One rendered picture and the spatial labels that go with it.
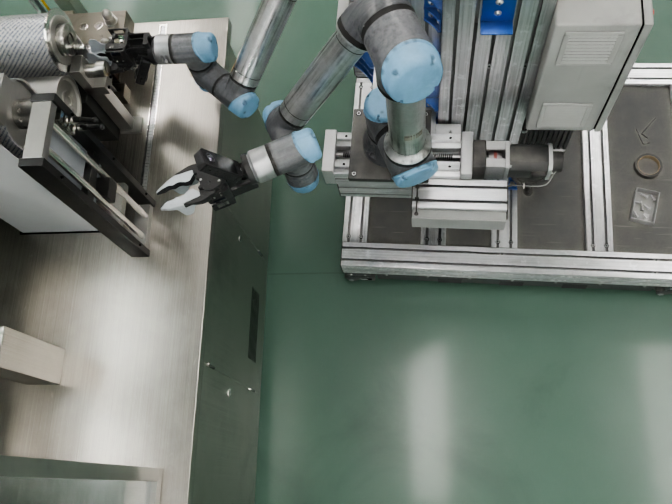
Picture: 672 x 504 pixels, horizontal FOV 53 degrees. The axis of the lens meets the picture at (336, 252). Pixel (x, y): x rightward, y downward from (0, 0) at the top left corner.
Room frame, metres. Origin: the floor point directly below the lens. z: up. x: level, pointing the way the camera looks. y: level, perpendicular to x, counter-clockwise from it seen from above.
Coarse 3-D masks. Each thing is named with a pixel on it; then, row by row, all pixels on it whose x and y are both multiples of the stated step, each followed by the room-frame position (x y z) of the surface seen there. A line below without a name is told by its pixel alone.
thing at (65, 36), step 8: (64, 24) 1.23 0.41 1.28; (56, 32) 1.21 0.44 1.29; (64, 32) 1.21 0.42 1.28; (72, 32) 1.24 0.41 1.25; (56, 40) 1.20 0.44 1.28; (64, 40) 1.20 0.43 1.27; (72, 40) 1.22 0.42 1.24; (64, 48) 1.18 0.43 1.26; (72, 48) 1.20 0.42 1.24; (64, 56) 1.19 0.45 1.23
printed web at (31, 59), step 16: (0, 16) 1.31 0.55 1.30; (16, 16) 1.28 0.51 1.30; (32, 16) 1.26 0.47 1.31; (0, 32) 1.25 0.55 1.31; (16, 32) 1.23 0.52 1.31; (32, 32) 1.21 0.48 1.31; (0, 48) 1.22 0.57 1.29; (16, 48) 1.20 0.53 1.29; (32, 48) 1.19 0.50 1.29; (0, 64) 1.21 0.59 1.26; (16, 64) 1.20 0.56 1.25; (32, 64) 1.18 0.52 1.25; (48, 64) 1.17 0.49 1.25; (16, 80) 1.05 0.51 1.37; (80, 96) 1.15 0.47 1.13; (0, 128) 0.93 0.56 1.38; (16, 144) 0.92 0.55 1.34
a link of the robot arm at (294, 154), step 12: (300, 132) 0.76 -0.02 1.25; (312, 132) 0.75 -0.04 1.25; (264, 144) 0.77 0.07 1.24; (276, 144) 0.75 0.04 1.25; (288, 144) 0.74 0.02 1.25; (300, 144) 0.73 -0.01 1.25; (312, 144) 0.72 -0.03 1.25; (276, 156) 0.73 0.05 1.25; (288, 156) 0.72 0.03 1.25; (300, 156) 0.71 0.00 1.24; (312, 156) 0.71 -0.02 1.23; (276, 168) 0.71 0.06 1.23; (288, 168) 0.70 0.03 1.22; (300, 168) 0.70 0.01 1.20
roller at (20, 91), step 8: (16, 88) 1.03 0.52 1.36; (24, 88) 1.05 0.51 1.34; (16, 96) 1.02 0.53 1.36; (24, 96) 1.03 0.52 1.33; (8, 112) 0.97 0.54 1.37; (8, 120) 0.96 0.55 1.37; (8, 128) 0.94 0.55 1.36; (16, 128) 0.96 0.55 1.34; (16, 136) 0.94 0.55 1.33; (24, 136) 0.95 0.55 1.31; (24, 144) 0.94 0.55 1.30
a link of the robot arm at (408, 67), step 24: (384, 24) 0.79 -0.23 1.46; (408, 24) 0.77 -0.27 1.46; (384, 48) 0.75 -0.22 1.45; (408, 48) 0.72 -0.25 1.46; (432, 48) 0.72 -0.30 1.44; (384, 72) 0.71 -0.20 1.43; (408, 72) 0.69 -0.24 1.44; (432, 72) 0.68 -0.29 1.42; (384, 96) 0.72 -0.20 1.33; (408, 96) 0.68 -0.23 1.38; (408, 120) 0.71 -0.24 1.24; (384, 144) 0.76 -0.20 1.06; (408, 144) 0.71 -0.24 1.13; (408, 168) 0.69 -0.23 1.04; (432, 168) 0.68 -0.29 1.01
